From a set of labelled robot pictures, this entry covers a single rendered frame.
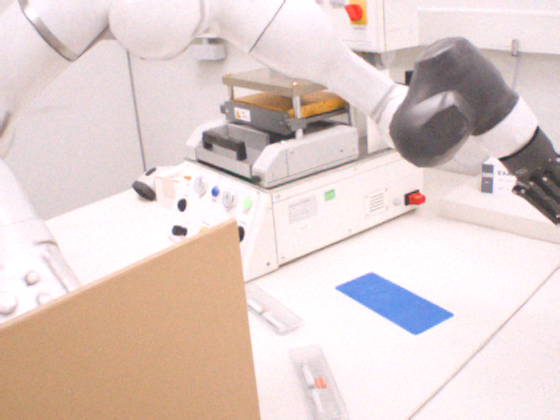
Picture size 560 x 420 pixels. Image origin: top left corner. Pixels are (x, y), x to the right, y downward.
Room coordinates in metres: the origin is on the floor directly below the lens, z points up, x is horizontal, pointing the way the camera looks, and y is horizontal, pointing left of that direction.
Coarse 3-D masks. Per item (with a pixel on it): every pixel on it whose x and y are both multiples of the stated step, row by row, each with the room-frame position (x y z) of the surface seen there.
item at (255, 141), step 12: (228, 132) 1.43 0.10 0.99; (240, 132) 1.39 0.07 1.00; (252, 132) 1.35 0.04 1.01; (252, 144) 1.35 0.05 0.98; (264, 144) 1.32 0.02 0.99; (204, 156) 1.39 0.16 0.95; (216, 156) 1.35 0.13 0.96; (228, 156) 1.31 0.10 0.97; (252, 156) 1.30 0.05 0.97; (228, 168) 1.31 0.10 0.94; (240, 168) 1.27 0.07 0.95
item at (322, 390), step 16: (288, 352) 0.86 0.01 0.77; (304, 352) 0.86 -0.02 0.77; (320, 352) 0.86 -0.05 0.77; (304, 368) 0.82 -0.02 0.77; (320, 368) 0.81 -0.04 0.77; (304, 384) 0.78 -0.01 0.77; (320, 384) 0.77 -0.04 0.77; (336, 384) 0.77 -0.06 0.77; (304, 400) 0.74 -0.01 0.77; (320, 400) 0.73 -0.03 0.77; (336, 400) 0.73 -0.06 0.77; (320, 416) 0.70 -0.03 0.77
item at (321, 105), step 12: (252, 96) 1.48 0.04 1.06; (264, 96) 1.47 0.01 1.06; (276, 96) 1.46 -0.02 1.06; (300, 96) 1.44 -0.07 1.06; (312, 96) 1.43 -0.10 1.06; (324, 96) 1.42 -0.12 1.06; (336, 96) 1.40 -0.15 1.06; (276, 108) 1.34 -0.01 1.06; (288, 108) 1.33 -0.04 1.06; (312, 108) 1.35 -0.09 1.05; (324, 108) 1.37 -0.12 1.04; (336, 108) 1.39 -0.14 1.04; (312, 120) 1.35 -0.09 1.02
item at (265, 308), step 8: (248, 288) 1.09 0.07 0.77; (256, 288) 1.09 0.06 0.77; (248, 296) 1.06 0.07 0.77; (256, 296) 1.06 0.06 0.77; (264, 296) 1.05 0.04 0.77; (272, 296) 1.05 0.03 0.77; (248, 304) 1.03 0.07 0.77; (256, 304) 1.03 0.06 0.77; (264, 304) 1.02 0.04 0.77; (272, 304) 1.02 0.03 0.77; (280, 304) 1.02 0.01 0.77; (256, 312) 1.00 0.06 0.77; (264, 312) 0.99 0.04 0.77; (272, 312) 0.99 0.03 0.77; (280, 312) 0.99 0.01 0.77; (288, 312) 0.99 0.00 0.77; (272, 320) 0.97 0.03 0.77; (280, 320) 0.96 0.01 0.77; (288, 320) 0.96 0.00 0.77; (296, 320) 0.96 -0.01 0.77; (280, 328) 0.94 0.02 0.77
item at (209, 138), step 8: (208, 136) 1.37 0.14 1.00; (216, 136) 1.34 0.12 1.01; (224, 136) 1.33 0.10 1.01; (208, 144) 1.39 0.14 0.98; (216, 144) 1.34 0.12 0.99; (224, 144) 1.31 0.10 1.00; (232, 144) 1.29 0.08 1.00; (240, 144) 1.27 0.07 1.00; (240, 152) 1.27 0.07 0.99; (240, 160) 1.27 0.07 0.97
